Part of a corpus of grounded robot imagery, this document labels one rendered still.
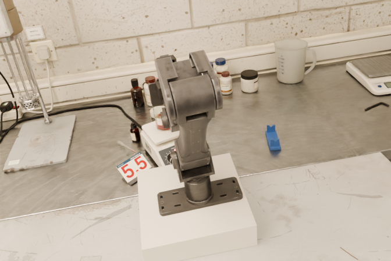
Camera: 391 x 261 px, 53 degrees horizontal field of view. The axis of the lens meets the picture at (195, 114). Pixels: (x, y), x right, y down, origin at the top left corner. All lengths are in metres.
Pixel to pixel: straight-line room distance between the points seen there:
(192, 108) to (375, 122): 0.86
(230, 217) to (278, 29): 0.99
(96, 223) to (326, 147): 0.70
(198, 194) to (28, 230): 0.46
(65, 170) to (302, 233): 0.72
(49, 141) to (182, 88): 0.87
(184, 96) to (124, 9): 0.98
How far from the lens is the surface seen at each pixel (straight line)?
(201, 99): 0.62
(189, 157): 0.83
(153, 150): 1.15
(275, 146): 1.21
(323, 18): 1.77
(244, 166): 1.15
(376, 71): 1.63
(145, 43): 1.60
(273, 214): 1.01
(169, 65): 0.67
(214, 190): 0.95
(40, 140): 1.46
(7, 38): 1.29
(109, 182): 1.17
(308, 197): 1.06
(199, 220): 0.91
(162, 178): 1.02
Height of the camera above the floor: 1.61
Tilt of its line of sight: 30 degrees down
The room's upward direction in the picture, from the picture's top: 7 degrees counter-clockwise
